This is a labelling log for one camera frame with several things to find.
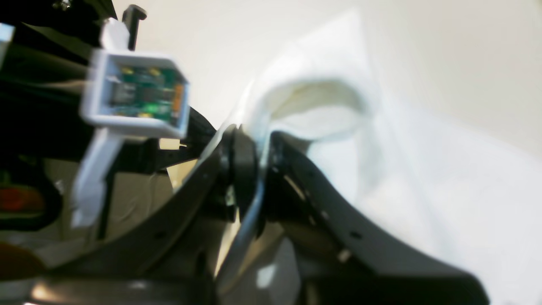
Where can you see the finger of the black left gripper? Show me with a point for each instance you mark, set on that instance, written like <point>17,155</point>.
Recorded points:
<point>146,156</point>

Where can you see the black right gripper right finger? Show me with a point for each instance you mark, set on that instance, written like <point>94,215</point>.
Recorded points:
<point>344,258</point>

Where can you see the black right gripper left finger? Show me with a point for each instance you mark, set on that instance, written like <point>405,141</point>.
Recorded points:
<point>170,258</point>

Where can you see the white printed t-shirt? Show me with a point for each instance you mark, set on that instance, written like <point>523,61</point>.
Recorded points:
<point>442,188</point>

